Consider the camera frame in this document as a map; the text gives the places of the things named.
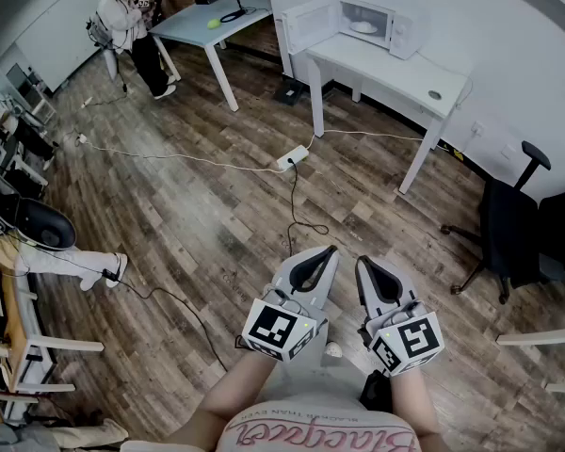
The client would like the white power strip cord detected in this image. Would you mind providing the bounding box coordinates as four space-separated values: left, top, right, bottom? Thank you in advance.
304 129 425 153

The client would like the white power strip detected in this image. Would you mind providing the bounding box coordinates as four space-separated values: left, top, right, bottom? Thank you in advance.
276 144 311 170

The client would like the light blue table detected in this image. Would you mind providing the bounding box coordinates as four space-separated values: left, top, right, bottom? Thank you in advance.
149 0 274 113

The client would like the person's left forearm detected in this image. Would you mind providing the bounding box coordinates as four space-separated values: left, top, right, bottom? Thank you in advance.
169 351 282 452

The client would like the black flat floor box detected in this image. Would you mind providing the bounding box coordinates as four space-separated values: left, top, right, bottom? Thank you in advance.
272 80 306 107

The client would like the wooden desk white frame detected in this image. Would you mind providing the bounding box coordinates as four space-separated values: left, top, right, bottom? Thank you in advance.
0 261 105 423

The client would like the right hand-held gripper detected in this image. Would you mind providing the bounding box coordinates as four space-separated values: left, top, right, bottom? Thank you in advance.
356 255 446 377

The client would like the person's right forearm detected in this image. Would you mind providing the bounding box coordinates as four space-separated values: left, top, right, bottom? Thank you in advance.
388 368 446 442

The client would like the black plugged cable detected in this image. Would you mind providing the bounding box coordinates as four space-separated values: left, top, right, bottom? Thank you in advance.
284 157 331 258

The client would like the thin black floor cable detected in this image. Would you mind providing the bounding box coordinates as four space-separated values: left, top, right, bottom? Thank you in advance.
101 268 230 374

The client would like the white table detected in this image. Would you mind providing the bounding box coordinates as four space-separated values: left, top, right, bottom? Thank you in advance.
303 33 473 196

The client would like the white table frame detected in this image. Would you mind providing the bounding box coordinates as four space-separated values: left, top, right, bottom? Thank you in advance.
495 299 565 395

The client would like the black waist pouch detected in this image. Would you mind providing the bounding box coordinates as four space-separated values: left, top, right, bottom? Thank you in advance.
359 369 395 413

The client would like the long white floor cable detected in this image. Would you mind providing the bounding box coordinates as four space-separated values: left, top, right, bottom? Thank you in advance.
74 134 288 174

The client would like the person's white printed shirt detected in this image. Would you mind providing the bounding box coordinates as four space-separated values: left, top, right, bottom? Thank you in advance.
121 320 425 452

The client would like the white microwave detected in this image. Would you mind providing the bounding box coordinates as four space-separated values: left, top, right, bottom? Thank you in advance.
281 0 432 61

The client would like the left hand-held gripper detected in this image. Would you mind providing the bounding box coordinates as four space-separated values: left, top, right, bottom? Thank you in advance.
241 245 340 363

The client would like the black office chair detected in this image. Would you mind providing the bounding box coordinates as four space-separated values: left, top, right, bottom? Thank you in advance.
440 141 565 305

